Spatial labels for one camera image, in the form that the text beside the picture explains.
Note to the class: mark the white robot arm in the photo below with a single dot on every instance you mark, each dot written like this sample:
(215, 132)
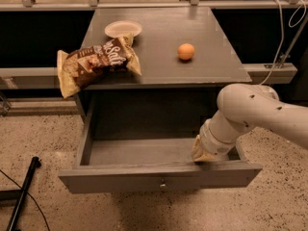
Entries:
(241, 108)

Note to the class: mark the metal railing frame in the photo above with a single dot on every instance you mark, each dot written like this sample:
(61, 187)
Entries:
(30, 38)

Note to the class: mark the black stand leg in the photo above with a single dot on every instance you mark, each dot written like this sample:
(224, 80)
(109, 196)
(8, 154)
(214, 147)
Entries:
(19, 195)

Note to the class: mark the brown chip bag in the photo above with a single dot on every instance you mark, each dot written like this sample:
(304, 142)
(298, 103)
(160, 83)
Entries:
(81, 68)

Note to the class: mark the orange fruit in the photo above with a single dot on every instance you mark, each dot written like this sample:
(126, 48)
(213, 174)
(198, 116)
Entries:
(185, 51)

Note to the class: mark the grey drawer cabinet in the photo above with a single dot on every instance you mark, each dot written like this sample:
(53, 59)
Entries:
(213, 64)

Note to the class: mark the grey top drawer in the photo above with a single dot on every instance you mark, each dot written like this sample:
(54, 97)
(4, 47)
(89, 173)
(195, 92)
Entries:
(143, 143)

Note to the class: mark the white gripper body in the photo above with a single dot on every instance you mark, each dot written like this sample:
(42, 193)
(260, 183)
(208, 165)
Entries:
(214, 144)

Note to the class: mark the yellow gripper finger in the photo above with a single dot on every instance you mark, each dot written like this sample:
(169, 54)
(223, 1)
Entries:
(197, 151)
(204, 157)

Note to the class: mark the white paper plate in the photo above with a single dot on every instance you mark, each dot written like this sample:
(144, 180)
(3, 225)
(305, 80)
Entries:
(118, 28)

